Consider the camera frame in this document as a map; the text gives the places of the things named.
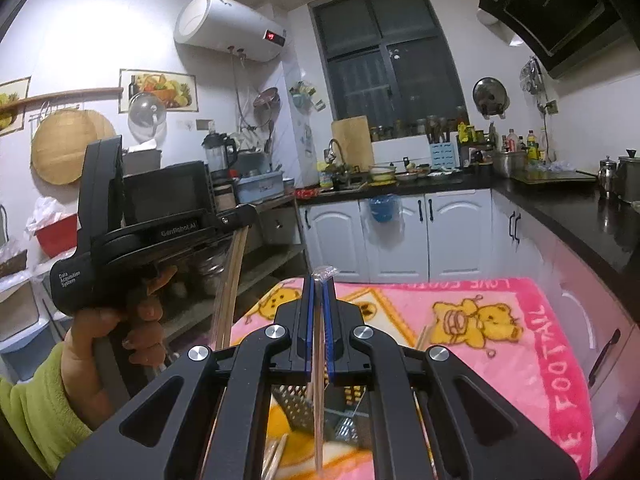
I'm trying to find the wooden cutting board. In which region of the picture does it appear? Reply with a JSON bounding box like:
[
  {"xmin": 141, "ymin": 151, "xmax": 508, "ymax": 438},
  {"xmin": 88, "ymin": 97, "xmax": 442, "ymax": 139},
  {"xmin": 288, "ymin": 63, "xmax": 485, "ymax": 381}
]
[{"xmin": 331, "ymin": 116, "xmax": 374, "ymax": 172}]

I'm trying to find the green sleeve forearm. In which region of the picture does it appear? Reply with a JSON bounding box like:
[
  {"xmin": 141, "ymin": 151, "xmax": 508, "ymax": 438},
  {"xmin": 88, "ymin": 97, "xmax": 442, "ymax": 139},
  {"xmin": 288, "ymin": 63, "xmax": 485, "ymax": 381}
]
[{"xmin": 1, "ymin": 344, "xmax": 92, "ymax": 479}]

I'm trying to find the blue hanging bag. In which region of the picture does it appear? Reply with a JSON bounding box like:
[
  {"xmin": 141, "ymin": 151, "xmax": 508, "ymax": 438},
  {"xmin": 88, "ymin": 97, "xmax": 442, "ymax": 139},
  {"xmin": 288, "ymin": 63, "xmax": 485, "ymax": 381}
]
[{"xmin": 368, "ymin": 194, "xmax": 400, "ymax": 223}]

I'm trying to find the dark kitchen window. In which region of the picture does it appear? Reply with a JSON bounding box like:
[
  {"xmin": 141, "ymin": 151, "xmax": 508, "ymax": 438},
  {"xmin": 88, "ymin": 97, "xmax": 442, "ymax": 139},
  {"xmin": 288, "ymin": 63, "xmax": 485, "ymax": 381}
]
[{"xmin": 311, "ymin": 0, "xmax": 464, "ymax": 131}]

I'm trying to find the black blender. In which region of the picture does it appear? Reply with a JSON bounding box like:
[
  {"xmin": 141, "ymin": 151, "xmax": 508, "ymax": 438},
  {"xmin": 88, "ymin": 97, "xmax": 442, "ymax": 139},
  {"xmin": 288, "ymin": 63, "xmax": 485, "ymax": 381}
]
[{"xmin": 202, "ymin": 132, "xmax": 238, "ymax": 180}]

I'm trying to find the steel kettle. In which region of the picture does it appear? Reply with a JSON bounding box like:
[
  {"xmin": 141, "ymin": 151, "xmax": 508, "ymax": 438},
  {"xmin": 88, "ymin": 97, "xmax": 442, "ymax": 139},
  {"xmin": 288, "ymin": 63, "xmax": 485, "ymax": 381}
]
[{"xmin": 614, "ymin": 148, "xmax": 640, "ymax": 204}]

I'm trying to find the black range hood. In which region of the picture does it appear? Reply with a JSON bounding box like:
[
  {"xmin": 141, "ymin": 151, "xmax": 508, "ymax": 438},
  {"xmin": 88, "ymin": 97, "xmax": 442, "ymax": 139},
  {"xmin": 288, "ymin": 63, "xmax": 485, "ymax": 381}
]
[{"xmin": 480, "ymin": 0, "xmax": 639, "ymax": 79}]

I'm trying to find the white water heater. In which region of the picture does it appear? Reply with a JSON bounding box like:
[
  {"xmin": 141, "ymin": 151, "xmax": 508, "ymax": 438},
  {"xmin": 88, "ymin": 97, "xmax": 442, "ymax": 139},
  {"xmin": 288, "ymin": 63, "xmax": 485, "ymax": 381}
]
[{"xmin": 174, "ymin": 0, "xmax": 286, "ymax": 63}]

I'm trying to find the fruit picture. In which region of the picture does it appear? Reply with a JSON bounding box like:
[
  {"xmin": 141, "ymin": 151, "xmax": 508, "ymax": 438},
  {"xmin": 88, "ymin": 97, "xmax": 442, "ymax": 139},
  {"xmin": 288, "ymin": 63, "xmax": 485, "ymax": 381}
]
[{"xmin": 118, "ymin": 70, "xmax": 198, "ymax": 114}]

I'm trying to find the glass pot lid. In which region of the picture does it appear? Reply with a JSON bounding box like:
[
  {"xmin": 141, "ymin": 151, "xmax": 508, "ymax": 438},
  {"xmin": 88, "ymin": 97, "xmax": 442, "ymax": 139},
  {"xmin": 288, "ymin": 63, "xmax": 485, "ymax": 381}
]
[{"xmin": 128, "ymin": 92, "xmax": 167, "ymax": 143}]

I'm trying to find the black microwave oven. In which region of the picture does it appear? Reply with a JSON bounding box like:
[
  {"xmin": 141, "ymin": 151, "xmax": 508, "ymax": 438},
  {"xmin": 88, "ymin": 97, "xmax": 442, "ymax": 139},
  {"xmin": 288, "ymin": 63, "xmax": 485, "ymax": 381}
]
[{"xmin": 124, "ymin": 160, "xmax": 214, "ymax": 226}]

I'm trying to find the dark green utensil basket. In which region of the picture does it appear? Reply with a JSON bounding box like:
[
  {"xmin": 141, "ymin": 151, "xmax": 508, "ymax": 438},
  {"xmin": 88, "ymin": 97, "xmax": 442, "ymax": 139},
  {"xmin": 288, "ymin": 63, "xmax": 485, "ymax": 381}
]
[{"xmin": 271, "ymin": 385, "xmax": 373, "ymax": 450}]

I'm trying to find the chopstick pair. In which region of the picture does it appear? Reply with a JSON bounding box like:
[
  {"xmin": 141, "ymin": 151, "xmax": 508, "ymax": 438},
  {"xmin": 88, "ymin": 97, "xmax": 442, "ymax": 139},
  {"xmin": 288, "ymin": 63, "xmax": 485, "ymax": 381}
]
[
  {"xmin": 260, "ymin": 434, "xmax": 288, "ymax": 480},
  {"xmin": 209, "ymin": 226, "xmax": 250, "ymax": 351},
  {"xmin": 311, "ymin": 266, "xmax": 336, "ymax": 478}
]

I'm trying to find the hanging pot lid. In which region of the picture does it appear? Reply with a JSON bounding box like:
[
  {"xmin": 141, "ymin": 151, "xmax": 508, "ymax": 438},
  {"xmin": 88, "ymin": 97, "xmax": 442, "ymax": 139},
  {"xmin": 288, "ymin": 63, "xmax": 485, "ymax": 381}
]
[{"xmin": 472, "ymin": 77, "xmax": 510, "ymax": 119}]

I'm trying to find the person left hand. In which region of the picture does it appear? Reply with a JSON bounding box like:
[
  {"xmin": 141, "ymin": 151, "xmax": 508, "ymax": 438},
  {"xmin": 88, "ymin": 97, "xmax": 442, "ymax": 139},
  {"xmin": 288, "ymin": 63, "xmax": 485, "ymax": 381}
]
[{"xmin": 61, "ymin": 266, "xmax": 177, "ymax": 430}]

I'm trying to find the steel pot on counter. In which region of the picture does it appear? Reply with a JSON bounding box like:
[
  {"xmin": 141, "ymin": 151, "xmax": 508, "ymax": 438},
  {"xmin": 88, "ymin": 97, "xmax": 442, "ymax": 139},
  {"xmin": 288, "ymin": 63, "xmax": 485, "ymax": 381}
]
[{"xmin": 492, "ymin": 150, "xmax": 527, "ymax": 179}]

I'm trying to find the blue dish tray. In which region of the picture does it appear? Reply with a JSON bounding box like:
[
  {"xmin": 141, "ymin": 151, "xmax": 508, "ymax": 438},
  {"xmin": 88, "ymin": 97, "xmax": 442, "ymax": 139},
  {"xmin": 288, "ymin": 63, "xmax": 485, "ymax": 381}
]
[{"xmin": 234, "ymin": 171, "xmax": 284, "ymax": 204}]

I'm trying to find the small steel teapot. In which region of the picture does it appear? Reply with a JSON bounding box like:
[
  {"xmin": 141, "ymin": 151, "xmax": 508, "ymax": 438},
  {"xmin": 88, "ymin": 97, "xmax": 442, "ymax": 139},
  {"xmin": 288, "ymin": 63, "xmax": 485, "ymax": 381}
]
[{"xmin": 598, "ymin": 156, "xmax": 617, "ymax": 196}]

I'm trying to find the red plastic basin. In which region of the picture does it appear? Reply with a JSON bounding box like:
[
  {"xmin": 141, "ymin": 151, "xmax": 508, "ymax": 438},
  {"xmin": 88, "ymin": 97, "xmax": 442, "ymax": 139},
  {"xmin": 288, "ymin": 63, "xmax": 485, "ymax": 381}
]
[{"xmin": 36, "ymin": 214, "xmax": 78, "ymax": 258}]

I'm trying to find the round bamboo tray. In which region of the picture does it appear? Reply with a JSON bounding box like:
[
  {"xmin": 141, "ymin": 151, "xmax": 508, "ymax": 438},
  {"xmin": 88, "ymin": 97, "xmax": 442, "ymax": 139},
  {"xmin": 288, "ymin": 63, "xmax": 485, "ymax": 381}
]
[{"xmin": 30, "ymin": 108, "xmax": 116, "ymax": 185}]

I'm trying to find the blue knife block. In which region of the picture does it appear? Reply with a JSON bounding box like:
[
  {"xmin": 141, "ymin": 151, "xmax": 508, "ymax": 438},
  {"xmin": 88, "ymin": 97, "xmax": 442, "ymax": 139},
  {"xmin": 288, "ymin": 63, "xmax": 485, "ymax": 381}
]
[{"xmin": 430, "ymin": 141, "xmax": 458, "ymax": 169}]

